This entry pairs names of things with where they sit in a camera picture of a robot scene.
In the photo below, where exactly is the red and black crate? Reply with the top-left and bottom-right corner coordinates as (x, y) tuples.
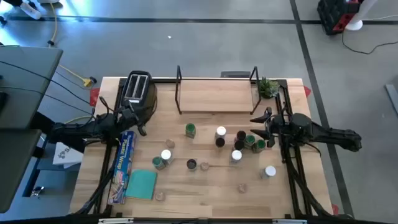
(317, 0), (361, 35)

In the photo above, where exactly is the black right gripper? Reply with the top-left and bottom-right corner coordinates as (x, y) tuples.
(249, 106), (292, 147)

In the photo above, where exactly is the teal cloth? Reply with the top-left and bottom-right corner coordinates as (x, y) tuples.
(125, 169), (158, 200)

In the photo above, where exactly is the black floor cable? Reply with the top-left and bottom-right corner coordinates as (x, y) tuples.
(341, 29), (398, 55)

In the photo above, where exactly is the small metal clamp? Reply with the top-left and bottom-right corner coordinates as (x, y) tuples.
(30, 185), (45, 197)

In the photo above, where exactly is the thin black cable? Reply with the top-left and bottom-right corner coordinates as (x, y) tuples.
(0, 85), (95, 116)
(0, 60), (93, 106)

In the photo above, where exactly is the wooden shelf black metal frame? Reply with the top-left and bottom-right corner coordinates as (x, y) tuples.
(174, 64), (262, 116)

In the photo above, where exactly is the blue plastic wrap box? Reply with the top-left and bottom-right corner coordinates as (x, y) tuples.
(107, 129), (137, 205)

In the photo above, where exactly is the black cable bundle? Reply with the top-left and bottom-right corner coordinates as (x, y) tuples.
(287, 160), (332, 218)
(76, 167), (116, 216)

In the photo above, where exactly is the black desk beam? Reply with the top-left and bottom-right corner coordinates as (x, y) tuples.
(30, 111), (86, 153)

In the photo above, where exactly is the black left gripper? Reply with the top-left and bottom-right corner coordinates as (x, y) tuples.
(119, 105), (148, 137)

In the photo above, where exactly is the grey desk top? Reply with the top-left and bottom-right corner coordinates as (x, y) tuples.
(0, 45), (64, 130)
(0, 129), (43, 214)

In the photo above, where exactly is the yellow cord with plug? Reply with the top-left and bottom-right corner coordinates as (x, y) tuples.
(58, 64), (93, 88)

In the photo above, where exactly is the white stand with round base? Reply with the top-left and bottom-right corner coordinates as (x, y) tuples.
(345, 0), (379, 31)

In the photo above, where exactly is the yellow extension cable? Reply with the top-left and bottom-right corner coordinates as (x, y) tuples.
(46, 1), (59, 47)

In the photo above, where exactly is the black two-slot toaster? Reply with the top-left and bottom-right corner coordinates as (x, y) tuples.
(119, 70), (159, 123)

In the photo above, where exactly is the silver metal bracket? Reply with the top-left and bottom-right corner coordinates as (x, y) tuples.
(272, 218), (308, 224)
(98, 218), (134, 224)

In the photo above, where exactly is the white power strip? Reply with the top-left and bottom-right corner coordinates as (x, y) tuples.
(19, 1), (42, 20)

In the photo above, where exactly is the small green succulent plant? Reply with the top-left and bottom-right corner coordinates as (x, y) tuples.
(257, 77), (280, 100)

